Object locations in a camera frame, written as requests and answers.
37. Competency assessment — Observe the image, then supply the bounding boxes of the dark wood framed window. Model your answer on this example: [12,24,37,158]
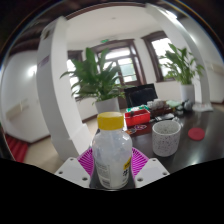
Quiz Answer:
[141,30,178,83]
[67,49,84,101]

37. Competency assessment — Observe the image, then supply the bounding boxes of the flat black device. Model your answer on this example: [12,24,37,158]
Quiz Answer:
[153,113,176,122]

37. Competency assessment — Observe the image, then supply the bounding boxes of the green plant in white pot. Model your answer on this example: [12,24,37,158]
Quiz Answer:
[59,47,129,114]
[159,43,205,104]

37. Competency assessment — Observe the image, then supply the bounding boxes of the red plastic box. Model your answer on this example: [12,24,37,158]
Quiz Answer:
[123,108,152,128]

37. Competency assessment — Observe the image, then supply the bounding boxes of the clear yellow-capped drink bottle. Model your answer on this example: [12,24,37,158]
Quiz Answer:
[91,111,134,190]

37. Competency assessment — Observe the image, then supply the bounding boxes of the dark wood glazed double door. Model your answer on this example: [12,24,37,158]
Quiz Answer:
[91,39,146,88]

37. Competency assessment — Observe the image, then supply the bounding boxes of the dark tray of small jars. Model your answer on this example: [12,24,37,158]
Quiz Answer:
[146,98,174,118]

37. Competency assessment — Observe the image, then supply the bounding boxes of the white printed paper sheet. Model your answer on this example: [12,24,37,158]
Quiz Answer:
[192,102,214,113]

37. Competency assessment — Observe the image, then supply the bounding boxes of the white wall radiator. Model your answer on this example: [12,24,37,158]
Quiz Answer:
[4,99,31,121]

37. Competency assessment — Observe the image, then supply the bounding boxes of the pale green box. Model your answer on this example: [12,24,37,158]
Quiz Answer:
[166,99,183,108]

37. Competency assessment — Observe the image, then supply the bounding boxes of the grey round dumbbell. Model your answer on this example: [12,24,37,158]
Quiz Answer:
[176,99,194,114]

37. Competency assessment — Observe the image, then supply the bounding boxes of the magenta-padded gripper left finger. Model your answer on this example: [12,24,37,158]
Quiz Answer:
[54,146,97,190]

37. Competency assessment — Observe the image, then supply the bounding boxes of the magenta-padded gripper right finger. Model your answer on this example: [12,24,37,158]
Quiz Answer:
[131,146,171,190]

